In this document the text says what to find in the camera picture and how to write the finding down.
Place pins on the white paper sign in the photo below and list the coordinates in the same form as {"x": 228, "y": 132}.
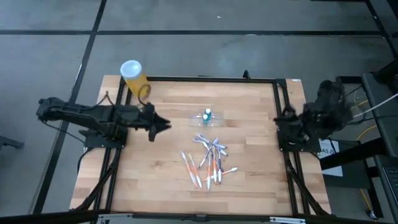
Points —
{"x": 334, "y": 171}

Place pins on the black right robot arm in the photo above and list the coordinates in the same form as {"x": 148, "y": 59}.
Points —
{"x": 329, "y": 109}

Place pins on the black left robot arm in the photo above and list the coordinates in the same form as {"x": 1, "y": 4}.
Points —
{"x": 93, "y": 115}

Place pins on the yellow canister white lid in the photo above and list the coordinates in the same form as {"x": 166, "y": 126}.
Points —
{"x": 136, "y": 81}

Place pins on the black desk beam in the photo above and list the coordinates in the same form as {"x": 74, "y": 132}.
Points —
{"x": 351, "y": 154}

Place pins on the grey desk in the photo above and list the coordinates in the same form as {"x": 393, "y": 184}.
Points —
{"x": 390, "y": 137}

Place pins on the silver caster wheel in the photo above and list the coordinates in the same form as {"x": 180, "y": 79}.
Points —
{"x": 372, "y": 214}

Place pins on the black keyboard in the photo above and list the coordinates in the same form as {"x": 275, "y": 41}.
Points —
{"x": 392, "y": 183}

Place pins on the black crossbar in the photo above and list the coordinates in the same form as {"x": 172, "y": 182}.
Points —
{"x": 46, "y": 216}

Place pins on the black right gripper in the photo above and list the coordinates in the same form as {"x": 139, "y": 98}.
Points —
{"x": 289, "y": 127}

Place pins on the pile of wrapped toothbrushes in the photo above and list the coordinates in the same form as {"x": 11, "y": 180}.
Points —
{"x": 236, "y": 80}

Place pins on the black stand foot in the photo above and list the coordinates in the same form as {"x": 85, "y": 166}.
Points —
{"x": 9, "y": 142}

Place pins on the silver metal bracket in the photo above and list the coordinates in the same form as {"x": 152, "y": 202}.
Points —
{"x": 286, "y": 220}
{"x": 109, "y": 218}

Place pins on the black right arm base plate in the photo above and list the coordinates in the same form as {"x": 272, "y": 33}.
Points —
{"x": 312, "y": 148}

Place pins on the small black clamp knob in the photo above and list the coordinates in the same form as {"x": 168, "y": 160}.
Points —
{"x": 246, "y": 74}

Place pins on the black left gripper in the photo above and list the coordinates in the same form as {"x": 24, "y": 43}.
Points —
{"x": 146, "y": 118}

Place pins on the clear plastic organizer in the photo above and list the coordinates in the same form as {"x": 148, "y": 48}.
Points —
{"x": 217, "y": 120}

